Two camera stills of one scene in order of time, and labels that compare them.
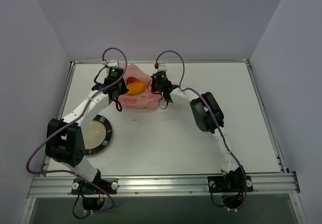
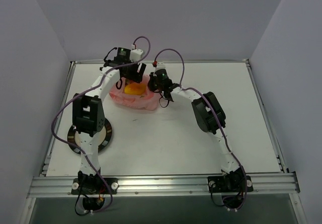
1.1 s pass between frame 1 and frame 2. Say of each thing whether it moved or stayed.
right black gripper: stayed
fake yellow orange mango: stayed
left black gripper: moved
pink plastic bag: stayed
